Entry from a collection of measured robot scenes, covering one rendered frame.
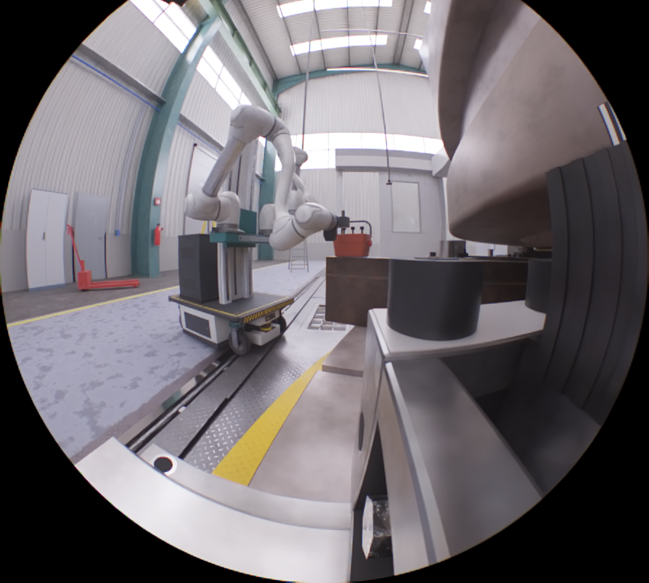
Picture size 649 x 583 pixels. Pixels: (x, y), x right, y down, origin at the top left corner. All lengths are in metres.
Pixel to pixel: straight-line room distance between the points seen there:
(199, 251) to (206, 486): 1.48
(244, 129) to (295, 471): 1.16
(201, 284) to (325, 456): 1.43
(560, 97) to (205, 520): 0.69
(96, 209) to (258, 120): 5.98
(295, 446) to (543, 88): 0.82
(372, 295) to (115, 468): 1.13
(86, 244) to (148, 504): 6.33
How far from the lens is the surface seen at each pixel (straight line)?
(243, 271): 1.80
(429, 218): 4.31
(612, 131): 0.22
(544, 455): 0.15
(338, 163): 4.13
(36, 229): 5.65
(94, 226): 6.61
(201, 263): 1.66
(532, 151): 0.47
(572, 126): 0.41
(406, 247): 4.11
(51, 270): 5.71
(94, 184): 6.80
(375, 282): 1.10
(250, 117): 1.03
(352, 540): 0.24
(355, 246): 1.13
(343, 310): 1.19
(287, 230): 0.86
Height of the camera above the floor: 0.72
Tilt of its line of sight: 2 degrees down
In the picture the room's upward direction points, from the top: 1 degrees clockwise
